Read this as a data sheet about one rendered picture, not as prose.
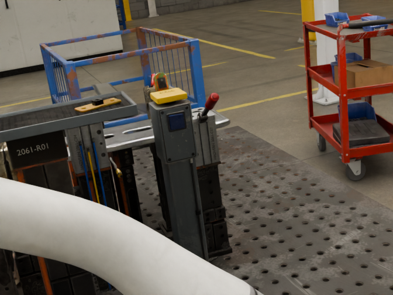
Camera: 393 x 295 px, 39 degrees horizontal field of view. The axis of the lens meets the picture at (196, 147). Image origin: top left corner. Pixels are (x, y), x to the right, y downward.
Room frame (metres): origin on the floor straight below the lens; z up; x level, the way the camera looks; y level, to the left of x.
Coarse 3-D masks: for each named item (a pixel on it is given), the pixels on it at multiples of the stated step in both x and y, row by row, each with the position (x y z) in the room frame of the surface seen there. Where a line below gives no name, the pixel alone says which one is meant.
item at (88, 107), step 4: (92, 100) 1.01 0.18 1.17; (96, 100) 1.00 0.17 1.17; (100, 100) 1.00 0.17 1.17; (104, 100) 1.03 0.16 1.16; (108, 100) 1.03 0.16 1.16; (112, 100) 1.03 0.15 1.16; (116, 100) 1.02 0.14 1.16; (120, 100) 1.02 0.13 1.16; (88, 104) 1.02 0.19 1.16; (92, 104) 1.01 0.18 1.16; (96, 104) 1.00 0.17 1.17; (100, 104) 1.00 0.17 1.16; (104, 104) 1.00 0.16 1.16; (108, 104) 1.00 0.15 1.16; (76, 108) 1.00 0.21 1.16; (80, 108) 0.99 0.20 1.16; (84, 108) 1.00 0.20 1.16; (88, 108) 0.98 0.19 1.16; (92, 108) 0.98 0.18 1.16; (96, 108) 0.98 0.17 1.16
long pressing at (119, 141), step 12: (144, 120) 1.44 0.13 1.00; (216, 120) 1.35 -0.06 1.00; (228, 120) 1.34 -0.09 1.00; (108, 132) 1.37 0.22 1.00; (120, 132) 1.36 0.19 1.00; (144, 132) 1.33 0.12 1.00; (108, 144) 1.27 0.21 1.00; (120, 144) 1.25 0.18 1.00; (132, 144) 1.26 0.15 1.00; (144, 144) 1.27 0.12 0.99
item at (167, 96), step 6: (168, 90) 1.06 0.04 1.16; (174, 90) 1.05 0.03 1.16; (180, 90) 1.05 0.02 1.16; (150, 96) 1.06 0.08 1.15; (156, 96) 1.02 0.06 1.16; (162, 96) 1.02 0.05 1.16; (168, 96) 1.01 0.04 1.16; (174, 96) 1.01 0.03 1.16; (180, 96) 1.02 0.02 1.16; (186, 96) 1.02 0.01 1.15; (156, 102) 1.02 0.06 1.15; (162, 102) 1.01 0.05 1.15; (168, 102) 1.03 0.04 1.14; (174, 102) 1.03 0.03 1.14
